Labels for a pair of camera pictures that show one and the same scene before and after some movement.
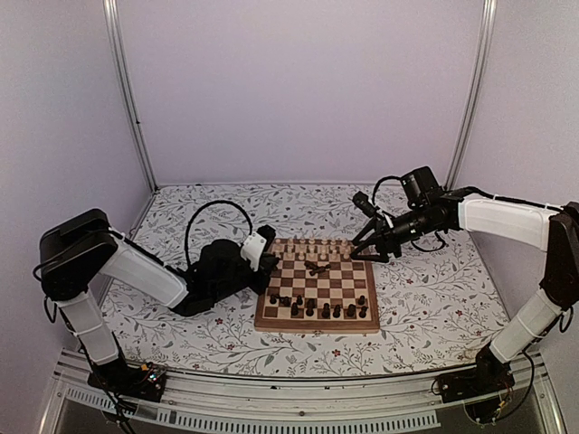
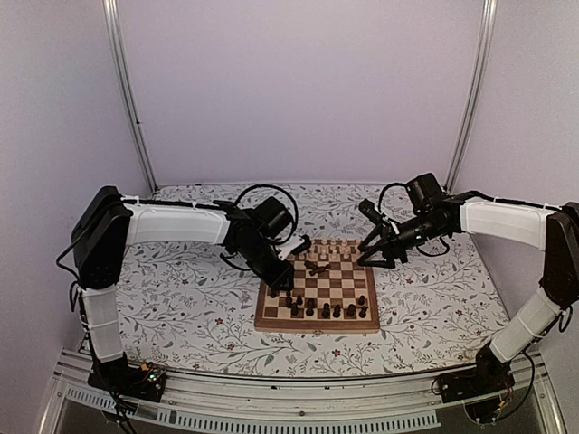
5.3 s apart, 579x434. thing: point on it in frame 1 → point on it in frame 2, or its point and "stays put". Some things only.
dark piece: x=351 y=311 stays put
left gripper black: x=267 y=266 → x=279 y=278
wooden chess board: x=317 y=287 stays put
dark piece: x=326 y=311 stays put
